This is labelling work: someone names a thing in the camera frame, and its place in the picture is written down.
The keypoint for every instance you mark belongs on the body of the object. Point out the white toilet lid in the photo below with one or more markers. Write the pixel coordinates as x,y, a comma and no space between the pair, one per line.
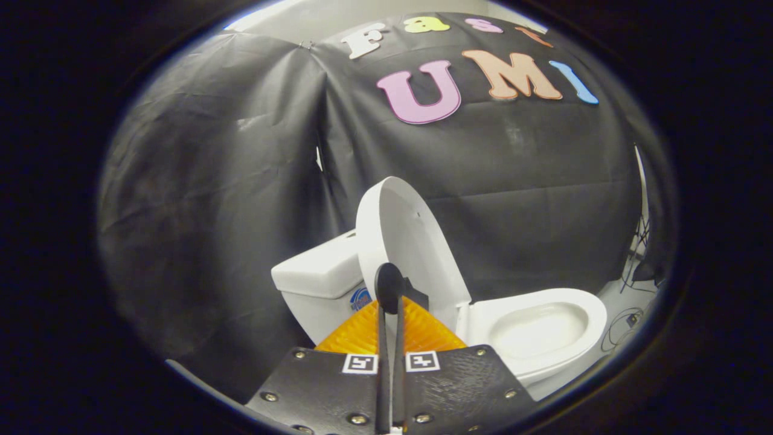
410,241

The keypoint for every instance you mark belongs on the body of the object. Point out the black tripod stand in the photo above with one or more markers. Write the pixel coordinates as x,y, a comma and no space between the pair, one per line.
641,232

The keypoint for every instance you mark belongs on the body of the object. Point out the small black adapter box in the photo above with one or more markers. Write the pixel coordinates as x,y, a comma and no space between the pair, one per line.
633,319

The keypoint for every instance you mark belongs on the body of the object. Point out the black lid pull tab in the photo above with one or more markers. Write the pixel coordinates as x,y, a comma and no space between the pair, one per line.
389,281

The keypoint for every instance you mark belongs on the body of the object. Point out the black backdrop cloth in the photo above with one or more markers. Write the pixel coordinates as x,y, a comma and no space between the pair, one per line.
211,211

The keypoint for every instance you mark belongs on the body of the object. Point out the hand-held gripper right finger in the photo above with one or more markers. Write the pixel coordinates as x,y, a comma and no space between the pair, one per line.
399,374

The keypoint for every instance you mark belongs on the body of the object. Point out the white toilet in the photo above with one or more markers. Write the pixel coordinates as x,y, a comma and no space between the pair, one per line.
543,332

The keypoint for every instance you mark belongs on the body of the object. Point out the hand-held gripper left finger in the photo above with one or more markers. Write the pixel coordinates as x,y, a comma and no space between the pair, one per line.
383,374

